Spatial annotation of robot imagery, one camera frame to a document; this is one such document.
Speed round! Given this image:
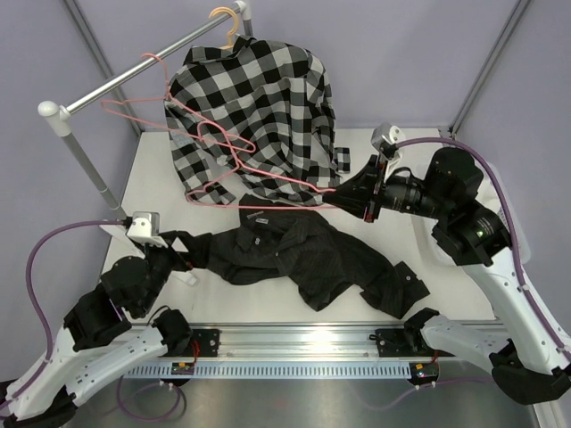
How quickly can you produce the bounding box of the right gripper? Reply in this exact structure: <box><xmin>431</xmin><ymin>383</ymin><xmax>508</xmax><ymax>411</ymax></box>
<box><xmin>324</xmin><ymin>153</ymin><xmax>451</xmax><ymax>223</ymax></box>

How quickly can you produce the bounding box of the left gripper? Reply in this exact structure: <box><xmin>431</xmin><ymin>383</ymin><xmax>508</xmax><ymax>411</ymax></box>
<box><xmin>137</xmin><ymin>231</ymin><xmax>212</xmax><ymax>316</ymax></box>

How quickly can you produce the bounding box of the black pinstripe shirt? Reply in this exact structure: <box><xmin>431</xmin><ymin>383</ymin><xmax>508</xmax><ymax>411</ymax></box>
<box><xmin>178</xmin><ymin>194</ymin><xmax>429</xmax><ymax>319</ymax></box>

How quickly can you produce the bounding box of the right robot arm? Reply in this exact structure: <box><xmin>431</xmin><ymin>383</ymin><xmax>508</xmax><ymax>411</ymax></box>
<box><xmin>323</xmin><ymin>147</ymin><xmax>570</xmax><ymax>405</ymax></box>

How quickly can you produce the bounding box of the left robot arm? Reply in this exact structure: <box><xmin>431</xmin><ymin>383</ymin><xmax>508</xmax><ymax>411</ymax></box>
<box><xmin>1</xmin><ymin>231</ymin><xmax>193</xmax><ymax>427</ymax></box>

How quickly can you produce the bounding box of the black white checkered shirt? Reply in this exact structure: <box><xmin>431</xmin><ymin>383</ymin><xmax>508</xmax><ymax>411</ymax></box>
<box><xmin>164</xmin><ymin>37</ymin><xmax>351</xmax><ymax>207</ymax></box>

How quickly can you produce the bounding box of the beige wooden hanger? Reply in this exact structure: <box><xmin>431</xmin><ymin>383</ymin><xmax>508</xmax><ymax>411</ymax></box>
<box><xmin>208</xmin><ymin>5</ymin><xmax>240</xmax><ymax>51</ymax></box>

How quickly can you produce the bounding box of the white plastic basket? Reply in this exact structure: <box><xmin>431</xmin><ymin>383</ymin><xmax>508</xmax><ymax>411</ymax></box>
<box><xmin>482</xmin><ymin>163</ymin><xmax>532</xmax><ymax>266</ymax></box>

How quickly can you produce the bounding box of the metal clothes rack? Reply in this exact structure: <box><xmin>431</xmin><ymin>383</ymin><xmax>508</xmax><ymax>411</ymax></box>
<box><xmin>37</xmin><ymin>1</ymin><xmax>227</xmax><ymax>220</ymax></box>

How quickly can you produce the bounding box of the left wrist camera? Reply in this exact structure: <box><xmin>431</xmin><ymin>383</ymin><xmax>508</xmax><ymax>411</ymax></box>
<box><xmin>126</xmin><ymin>211</ymin><xmax>168</xmax><ymax>248</ymax></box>

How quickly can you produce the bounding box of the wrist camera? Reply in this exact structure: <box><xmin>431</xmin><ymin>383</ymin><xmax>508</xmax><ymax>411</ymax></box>
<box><xmin>126</xmin><ymin>211</ymin><xmax>168</xmax><ymax>248</ymax></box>
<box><xmin>371</xmin><ymin>122</ymin><xmax>404</xmax><ymax>180</ymax></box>

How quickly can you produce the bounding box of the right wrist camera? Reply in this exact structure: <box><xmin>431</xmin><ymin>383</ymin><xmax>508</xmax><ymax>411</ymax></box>
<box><xmin>371</xmin><ymin>122</ymin><xmax>404</xmax><ymax>180</ymax></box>

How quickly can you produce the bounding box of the aluminium mounting rail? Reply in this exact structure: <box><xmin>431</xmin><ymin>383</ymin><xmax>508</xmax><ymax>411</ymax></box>
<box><xmin>124</xmin><ymin>323</ymin><xmax>509</xmax><ymax>360</ymax></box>

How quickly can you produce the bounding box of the white slotted cable duct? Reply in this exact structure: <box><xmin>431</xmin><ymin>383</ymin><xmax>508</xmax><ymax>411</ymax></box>
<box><xmin>124</xmin><ymin>361</ymin><xmax>412</xmax><ymax>380</ymax></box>

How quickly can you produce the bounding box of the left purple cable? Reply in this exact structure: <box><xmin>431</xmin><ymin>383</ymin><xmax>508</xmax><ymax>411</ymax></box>
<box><xmin>0</xmin><ymin>218</ymin><xmax>193</xmax><ymax>423</ymax></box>

